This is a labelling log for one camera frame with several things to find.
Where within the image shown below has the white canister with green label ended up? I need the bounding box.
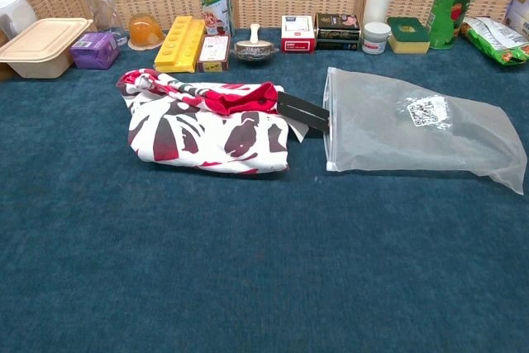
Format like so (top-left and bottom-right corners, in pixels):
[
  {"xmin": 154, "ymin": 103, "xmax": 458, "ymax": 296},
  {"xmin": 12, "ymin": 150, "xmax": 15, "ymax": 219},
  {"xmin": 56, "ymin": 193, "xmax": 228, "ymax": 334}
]
[{"xmin": 198, "ymin": 0, "xmax": 233, "ymax": 37}]

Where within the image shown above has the green chips can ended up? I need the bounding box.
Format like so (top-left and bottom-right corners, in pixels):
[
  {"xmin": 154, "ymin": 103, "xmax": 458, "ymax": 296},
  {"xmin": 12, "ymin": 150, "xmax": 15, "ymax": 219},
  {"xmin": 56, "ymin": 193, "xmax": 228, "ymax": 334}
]
[{"xmin": 425, "ymin": 0, "xmax": 491, "ymax": 50}]

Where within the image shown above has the white kitchen appliance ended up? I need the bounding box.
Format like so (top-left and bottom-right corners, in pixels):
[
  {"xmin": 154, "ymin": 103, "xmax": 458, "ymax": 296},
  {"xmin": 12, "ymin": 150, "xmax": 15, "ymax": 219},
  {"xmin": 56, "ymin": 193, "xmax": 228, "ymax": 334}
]
[{"xmin": 0, "ymin": 0, "xmax": 38, "ymax": 40}]

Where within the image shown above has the green and yellow sponge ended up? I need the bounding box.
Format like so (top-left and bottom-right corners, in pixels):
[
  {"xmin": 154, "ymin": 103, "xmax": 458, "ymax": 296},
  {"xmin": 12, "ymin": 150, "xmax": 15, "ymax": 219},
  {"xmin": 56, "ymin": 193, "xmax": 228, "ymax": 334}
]
[{"xmin": 387, "ymin": 17, "xmax": 431, "ymax": 55}]

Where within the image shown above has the purple carton box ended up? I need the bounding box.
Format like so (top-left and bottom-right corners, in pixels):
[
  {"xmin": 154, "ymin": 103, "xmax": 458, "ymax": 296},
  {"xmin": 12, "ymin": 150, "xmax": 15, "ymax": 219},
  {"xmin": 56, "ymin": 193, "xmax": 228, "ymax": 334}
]
[{"xmin": 69, "ymin": 31, "xmax": 121, "ymax": 71}]

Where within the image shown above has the green snack bag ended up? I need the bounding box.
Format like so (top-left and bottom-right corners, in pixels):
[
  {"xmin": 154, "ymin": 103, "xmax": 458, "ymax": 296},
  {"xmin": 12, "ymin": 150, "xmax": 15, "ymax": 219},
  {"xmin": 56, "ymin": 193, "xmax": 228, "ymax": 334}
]
[{"xmin": 459, "ymin": 17, "xmax": 529, "ymax": 66}]

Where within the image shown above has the orange jelly cup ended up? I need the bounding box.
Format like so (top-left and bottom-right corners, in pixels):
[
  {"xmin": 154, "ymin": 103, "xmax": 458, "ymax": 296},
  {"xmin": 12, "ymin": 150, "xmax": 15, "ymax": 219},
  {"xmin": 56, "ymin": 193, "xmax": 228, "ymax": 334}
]
[{"xmin": 126, "ymin": 12, "xmax": 166, "ymax": 51}]

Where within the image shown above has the white paper roll tube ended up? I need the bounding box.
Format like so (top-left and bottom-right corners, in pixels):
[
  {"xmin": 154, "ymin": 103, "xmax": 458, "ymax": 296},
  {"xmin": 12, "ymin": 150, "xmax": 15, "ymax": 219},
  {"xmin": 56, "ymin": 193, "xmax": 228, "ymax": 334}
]
[{"xmin": 362, "ymin": 0, "xmax": 393, "ymax": 27}]

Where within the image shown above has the small white jar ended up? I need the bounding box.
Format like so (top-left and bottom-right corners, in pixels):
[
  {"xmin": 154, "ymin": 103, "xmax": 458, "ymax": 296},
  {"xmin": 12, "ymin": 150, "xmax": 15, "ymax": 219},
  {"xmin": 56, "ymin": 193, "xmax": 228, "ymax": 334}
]
[{"xmin": 361, "ymin": 21, "xmax": 392, "ymax": 55}]

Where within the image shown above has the frosted plastic zip bag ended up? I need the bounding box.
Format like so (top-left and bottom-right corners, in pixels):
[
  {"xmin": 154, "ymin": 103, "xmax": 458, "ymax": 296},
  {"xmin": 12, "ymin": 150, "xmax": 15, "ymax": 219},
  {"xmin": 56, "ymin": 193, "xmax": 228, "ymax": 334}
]
[{"xmin": 322, "ymin": 66, "xmax": 529, "ymax": 196}]

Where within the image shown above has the blue table cloth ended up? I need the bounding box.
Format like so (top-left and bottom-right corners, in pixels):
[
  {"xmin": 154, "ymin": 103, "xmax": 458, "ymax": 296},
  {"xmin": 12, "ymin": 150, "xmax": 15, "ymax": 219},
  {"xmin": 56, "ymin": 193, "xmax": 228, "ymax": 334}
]
[{"xmin": 0, "ymin": 26, "xmax": 529, "ymax": 353}]

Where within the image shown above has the yellow plastic egg tray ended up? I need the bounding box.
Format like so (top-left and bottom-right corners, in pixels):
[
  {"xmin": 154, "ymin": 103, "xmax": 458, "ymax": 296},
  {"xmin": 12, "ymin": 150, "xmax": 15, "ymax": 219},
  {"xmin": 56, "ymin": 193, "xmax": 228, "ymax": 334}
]
[{"xmin": 154, "ymin": 15, "xmax": 207, "ymax": 75}]

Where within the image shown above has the patterned ceramic bowl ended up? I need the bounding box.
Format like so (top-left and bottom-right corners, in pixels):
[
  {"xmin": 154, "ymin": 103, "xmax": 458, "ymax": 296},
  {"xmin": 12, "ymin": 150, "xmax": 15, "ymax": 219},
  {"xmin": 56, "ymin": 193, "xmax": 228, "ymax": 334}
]
[{"xmin": 230, "ymin": 41, "xmax": 280, "ymax": 65}]

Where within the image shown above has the red white patterned garment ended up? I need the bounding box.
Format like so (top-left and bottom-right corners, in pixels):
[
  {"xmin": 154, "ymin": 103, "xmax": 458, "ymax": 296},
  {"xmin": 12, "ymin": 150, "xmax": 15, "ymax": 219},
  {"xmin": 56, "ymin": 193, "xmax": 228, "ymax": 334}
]
[{"xmin": 116, "ymin": 69, "xmax": 290, "ymax": 175}]

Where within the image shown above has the red and white box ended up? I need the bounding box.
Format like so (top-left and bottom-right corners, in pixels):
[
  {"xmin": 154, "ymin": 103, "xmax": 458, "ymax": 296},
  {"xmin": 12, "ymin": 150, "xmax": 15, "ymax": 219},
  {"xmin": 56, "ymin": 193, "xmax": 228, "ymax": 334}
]
[{"xmin": 281, "ymin": 15, "xmax": 317, "ymax": 54}]

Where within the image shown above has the black clothing hang tag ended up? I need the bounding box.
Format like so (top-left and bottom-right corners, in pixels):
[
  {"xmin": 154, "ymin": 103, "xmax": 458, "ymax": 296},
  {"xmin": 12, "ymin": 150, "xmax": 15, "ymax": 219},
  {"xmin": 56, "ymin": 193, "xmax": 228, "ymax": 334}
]
[{"xmin": 275, "ymin": 90, "xmax": 331, "ymax": 143}]

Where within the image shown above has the beige lidded food container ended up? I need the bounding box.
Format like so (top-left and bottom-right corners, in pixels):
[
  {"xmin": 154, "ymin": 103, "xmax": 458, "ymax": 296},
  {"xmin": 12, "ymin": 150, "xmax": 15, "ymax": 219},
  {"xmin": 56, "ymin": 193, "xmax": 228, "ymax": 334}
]
[{"xmin": 0, "ymin": 17, "xmax": 94, "ymax": 80}]

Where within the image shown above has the dark red small carton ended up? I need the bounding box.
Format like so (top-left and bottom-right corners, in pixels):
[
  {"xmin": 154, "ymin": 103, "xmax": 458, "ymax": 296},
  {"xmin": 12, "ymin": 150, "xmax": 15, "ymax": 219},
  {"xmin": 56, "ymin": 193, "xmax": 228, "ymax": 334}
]
[{"xmin": 196, "ymin": 34, "xmax": 231, "ymax": 74}]

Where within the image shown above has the white blue flour bag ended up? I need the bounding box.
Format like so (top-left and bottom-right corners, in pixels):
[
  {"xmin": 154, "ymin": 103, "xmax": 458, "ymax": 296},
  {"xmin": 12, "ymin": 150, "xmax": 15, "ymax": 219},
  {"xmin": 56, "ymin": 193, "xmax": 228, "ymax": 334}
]
[{"xmin": 503, "ymin": 0, "xmax": 529, "ymax": 40}]

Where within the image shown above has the black printed box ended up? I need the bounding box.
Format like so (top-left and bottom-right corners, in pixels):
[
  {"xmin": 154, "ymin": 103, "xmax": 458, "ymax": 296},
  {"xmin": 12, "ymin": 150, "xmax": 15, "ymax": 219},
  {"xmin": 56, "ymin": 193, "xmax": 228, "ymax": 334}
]
[{"xmin": 314, "ymin": 12, "xmax": 362, "ymax": 51}]

